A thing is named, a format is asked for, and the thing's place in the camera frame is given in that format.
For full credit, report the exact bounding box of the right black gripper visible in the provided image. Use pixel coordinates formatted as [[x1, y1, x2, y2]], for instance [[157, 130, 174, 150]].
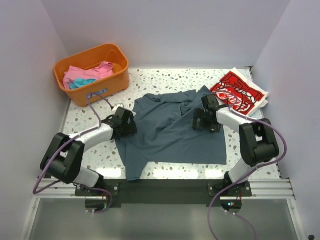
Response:
[[192, 108, 221, 134]]

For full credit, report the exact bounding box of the slate blue t shirt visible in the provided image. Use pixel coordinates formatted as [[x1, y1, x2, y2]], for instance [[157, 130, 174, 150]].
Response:
[[116, 86, 227, 181]]

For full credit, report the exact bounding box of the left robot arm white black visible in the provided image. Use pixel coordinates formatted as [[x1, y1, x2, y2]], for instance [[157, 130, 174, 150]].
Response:
[[40, 104, 138, 196]]

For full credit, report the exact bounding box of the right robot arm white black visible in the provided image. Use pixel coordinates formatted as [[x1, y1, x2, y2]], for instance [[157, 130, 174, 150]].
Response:
[[192, 94, 280, 197]]

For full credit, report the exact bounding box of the red white folded t shirt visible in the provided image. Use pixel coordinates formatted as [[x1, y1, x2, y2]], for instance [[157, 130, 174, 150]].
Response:
[[210, 68, 270, 116]]

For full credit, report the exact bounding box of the orange plastic basket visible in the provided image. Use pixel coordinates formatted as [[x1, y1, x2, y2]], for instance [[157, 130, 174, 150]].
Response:
[[53, 43, 130, 107]]

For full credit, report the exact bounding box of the pink t shirt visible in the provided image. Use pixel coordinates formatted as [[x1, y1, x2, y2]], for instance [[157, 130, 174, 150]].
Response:
[[62, 61, 114, 90]]

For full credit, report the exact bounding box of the turquoise t shirt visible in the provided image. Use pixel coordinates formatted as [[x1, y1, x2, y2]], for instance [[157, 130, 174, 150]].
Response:
[[69, 78, 97, 90]]

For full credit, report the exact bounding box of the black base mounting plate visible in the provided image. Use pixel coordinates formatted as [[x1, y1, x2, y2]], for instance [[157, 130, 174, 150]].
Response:
[[74, 178, 251, 209]]

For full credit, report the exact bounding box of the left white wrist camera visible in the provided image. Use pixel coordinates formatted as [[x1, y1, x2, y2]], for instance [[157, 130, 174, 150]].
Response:
[[112, 103, 124, 111]]

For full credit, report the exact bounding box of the aluminium frame rail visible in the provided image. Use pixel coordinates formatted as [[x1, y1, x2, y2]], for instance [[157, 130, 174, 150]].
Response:
[[35, 179, 296, 200]]

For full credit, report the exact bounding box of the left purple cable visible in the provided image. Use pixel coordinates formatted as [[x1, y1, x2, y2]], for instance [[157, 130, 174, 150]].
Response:
[[32, 92, 126, 213]]

